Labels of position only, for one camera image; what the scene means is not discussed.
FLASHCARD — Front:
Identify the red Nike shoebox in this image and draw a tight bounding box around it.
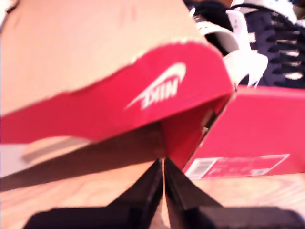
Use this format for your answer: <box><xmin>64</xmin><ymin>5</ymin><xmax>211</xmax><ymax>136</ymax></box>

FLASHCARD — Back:
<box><xmin>0</xmin><ymin>0</ymin><xmax>305</xmax><ymax>191</ymax></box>

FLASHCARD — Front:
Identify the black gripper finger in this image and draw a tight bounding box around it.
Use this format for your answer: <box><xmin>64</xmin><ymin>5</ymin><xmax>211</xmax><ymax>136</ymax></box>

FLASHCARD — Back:
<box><xmin>111</xmin><ymin>159</ymin><xmax>164</xmax><ymax>229</ymax></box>
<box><xmin>163</xmin><ymin>157</ymin><xmax>222</xmax><ymax>229</ymax></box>

